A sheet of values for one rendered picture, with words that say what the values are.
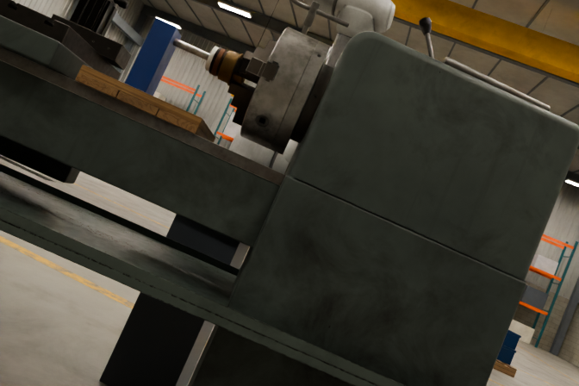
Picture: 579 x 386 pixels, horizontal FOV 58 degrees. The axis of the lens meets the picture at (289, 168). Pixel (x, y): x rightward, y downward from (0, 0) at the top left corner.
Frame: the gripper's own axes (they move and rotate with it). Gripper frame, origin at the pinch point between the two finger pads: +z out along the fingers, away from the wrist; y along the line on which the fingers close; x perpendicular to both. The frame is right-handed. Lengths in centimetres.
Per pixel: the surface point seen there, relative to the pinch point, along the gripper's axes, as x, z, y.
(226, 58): -1.6, 22.2, -5.3
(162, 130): -5.6, 45.3, 9.9
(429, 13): 193, -374, -1027
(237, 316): 27, 73, 26
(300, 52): 15.8, 14.7, 3.8
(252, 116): 11.4, 33.6, 2.7
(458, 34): 270, -357, -1022
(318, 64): 20.9, 15.5, 4.3
